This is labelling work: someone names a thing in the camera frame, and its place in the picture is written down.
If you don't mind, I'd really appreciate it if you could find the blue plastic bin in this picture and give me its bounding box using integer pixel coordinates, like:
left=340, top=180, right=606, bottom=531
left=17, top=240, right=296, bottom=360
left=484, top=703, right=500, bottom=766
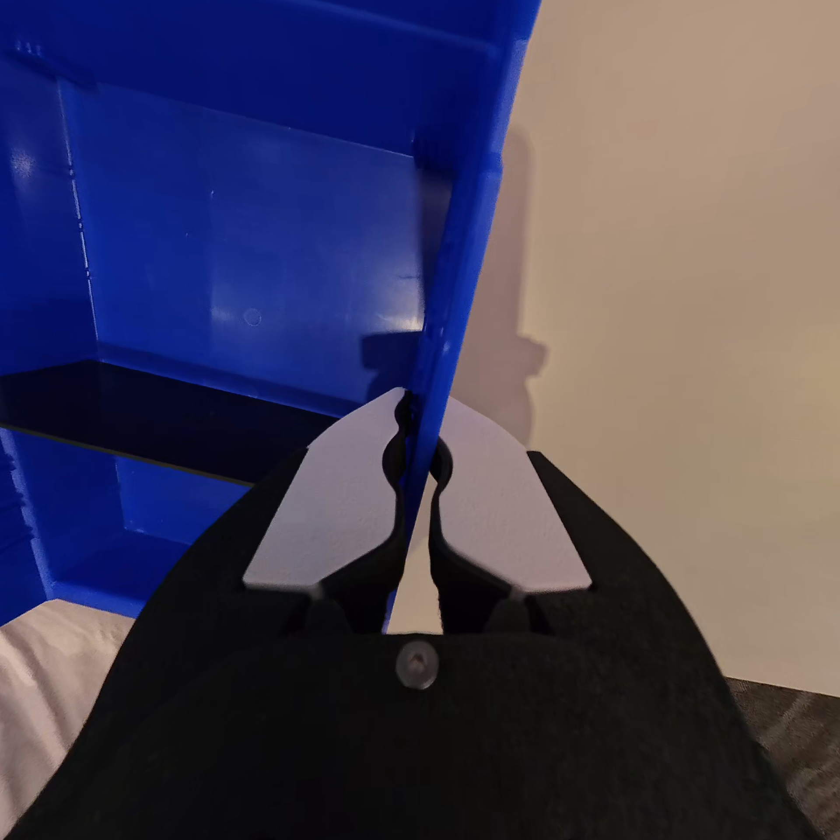
left=0, top=0, right=544, bottom=626

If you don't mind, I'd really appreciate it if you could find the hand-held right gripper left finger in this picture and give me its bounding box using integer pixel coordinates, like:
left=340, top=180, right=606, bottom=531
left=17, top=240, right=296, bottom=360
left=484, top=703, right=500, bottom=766
left=242, top=388, right=412, bottom=607

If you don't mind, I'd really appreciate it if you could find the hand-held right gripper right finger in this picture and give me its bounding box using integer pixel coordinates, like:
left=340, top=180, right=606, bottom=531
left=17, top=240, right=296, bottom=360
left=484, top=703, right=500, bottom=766
left=426, top=394, right=593, bottom=607

